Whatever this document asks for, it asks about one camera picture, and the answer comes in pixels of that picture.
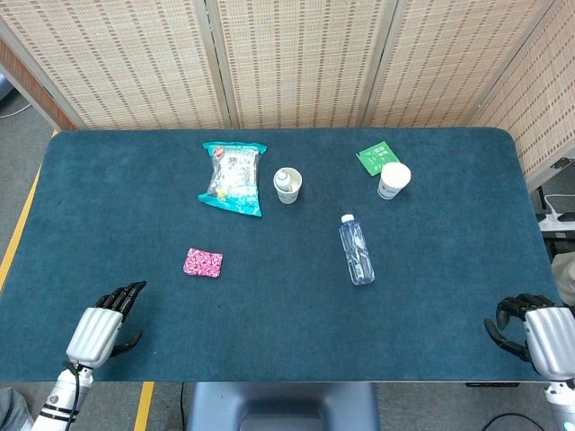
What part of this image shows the grey fabric object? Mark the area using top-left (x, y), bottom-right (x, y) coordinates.
top-left (0, 386), bottom-right (35, 431)

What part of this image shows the green paper packet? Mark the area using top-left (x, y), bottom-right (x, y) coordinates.
top-left (355, 140), bottom-right (401, 179)

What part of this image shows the white paper cup blue logo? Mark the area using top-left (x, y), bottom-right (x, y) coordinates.
top-left (376, 162), bottom-right (412, 200)

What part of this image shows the pink patterned pouch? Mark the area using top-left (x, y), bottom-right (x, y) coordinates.
top-left (182, 247), bottom-right (225, 278)

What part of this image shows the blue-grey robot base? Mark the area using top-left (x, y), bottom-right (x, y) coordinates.
top-left (186, 381), bottom-right (381, 431)

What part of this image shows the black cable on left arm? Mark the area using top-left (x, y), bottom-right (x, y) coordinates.
top-left (66, 361), bottom-right (90, 431)

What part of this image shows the white power strip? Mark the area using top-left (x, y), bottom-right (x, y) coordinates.
top-left (537, 210), bottom-right (575, 233)

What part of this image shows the beige fabric object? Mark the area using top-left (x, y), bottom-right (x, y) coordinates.
top-left (551, 251), bottom-right (575, 300)

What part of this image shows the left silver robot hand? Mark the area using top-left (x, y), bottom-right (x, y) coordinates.
top-left (66, 280), bottom-right (148, 370)

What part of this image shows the clear plastic water bottle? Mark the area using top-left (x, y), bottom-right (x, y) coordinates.
top-left (339, 214), bottom-right (376, 286)

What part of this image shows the paper cup with leaf print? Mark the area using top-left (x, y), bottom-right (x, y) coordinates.
top-left (272, 166), bottom-right (304, 205)

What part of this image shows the beige woven screen panel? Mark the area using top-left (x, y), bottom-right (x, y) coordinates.
top-left (206, 0), bottom-right (399, 130)
top-left (0, 0), bottom-right (226, 131)
top-left (363, 0), bottom-right (558, 129)
top-left (471, 0), bottom-right (575, 192)

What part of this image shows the black box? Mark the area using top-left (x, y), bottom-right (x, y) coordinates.
top-left (541, 231), bottom-right (575, 266)

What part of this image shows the teal snack bag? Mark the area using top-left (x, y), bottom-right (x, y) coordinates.
top-left (196, 141), bottom-right (269, 219)

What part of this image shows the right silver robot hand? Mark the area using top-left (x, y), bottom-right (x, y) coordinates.
top-left (483, 294), bottom-right (575, 383)

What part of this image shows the reddish woven screen panel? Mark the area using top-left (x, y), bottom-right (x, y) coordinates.
top-left (0, 38), bottom-right (75, 131)

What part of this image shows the black floor cable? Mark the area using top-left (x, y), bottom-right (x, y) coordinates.
top-left (482, 411), bottom-right (556, 431)

